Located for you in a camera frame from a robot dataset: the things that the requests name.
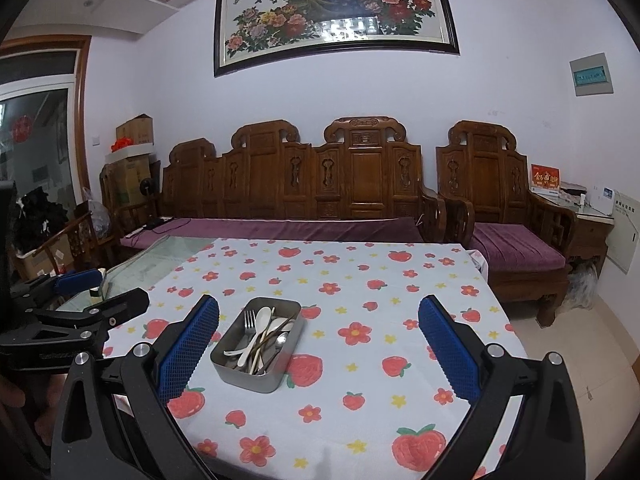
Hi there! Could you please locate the clear plastic bag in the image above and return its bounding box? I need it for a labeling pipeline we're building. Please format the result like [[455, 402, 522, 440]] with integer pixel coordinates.
[[567, 262, 598, 311]]

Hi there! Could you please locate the strawberry flower print tablecloth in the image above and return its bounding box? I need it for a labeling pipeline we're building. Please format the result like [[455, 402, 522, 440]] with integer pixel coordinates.
[[102, 237, 531, 480]]

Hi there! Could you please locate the red gift box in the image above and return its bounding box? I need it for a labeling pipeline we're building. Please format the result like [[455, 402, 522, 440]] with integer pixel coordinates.
[[530, 164, 561, 195]]

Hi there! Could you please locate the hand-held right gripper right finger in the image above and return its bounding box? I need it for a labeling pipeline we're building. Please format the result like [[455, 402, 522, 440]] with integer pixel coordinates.
[[418, 295, 587, 480]]

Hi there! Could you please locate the framed peacock flower painting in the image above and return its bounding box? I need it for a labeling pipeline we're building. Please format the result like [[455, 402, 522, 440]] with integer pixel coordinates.
[[213, 0, 461, 78]]

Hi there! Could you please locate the metal fork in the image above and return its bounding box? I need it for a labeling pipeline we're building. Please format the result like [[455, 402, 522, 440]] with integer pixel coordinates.
[[243, 309, 257, 356]]

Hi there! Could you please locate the small cardboard box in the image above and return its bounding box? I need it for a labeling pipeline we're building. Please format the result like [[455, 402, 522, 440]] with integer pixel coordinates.
[[116, 114, 154, 147]]

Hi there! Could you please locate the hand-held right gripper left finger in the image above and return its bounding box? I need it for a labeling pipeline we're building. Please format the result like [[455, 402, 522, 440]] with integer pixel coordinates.
[[50, 294, 221, 480]]

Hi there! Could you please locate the black cloth pile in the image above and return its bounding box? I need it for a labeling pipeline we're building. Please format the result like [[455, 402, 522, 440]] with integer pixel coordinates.
[[12, 185, 68, 251]]

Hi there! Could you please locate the white box blue label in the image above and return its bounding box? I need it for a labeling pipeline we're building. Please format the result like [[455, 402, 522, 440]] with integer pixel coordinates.
[[590, 185, 616, 216]]

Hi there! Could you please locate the purple sofa cushion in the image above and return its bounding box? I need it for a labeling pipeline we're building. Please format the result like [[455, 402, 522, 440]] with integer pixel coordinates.
[[120, 216, 426, 251]]

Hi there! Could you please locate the purple armchair cushion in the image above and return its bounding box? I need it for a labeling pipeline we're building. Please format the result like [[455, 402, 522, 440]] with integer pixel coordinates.
[[470, 223, 568, 273]]

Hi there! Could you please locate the carved wooden sofa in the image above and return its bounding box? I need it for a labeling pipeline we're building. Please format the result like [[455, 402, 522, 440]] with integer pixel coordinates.
[[100, 116, 448, 261]]

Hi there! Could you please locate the rectangular metal tray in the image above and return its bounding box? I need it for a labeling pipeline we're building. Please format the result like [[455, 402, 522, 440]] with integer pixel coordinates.
[[210, 297, 306, 394]]

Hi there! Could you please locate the wooden door frame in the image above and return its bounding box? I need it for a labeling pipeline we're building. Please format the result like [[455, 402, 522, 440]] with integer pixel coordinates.
[[0, 35, 93, 211]]

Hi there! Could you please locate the wooden side table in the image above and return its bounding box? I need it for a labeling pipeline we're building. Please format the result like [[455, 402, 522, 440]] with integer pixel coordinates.
[[540, 192, 616, 271]]

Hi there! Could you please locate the person's left hand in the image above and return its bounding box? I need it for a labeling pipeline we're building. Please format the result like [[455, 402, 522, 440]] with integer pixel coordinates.
[[0, 376, 27, 410]]

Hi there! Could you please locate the large cardboard box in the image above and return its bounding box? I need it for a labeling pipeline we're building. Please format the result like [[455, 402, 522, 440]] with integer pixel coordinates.
[[104, 152, 161, 206]]

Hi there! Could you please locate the dark wooden chopstick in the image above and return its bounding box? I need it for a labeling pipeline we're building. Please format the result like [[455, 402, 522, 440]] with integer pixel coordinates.
[[250, 314, 297, 361]]

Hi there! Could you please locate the carved wooden armchair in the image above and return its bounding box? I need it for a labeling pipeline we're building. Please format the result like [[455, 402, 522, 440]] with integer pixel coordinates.
[[435, 120, 576, 328]]

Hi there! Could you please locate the grey wall electric box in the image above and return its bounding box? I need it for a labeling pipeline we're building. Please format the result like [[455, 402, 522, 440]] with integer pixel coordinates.
[[569, 52, 615, 97]]

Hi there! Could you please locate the wooden side chair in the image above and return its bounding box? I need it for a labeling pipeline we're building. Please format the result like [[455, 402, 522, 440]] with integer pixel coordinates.
[[15, 210, 121, 286]]

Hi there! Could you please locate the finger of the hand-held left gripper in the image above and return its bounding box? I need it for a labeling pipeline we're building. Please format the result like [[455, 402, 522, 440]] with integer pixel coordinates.
[[9, 268, 104, 312], [34, 287, 151, 334]]

